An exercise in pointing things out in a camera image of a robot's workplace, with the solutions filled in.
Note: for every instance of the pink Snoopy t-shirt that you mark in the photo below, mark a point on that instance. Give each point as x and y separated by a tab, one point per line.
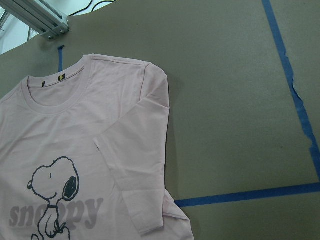
83	152

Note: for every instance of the aluminium frame post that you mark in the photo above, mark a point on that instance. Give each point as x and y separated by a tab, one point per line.
39	15

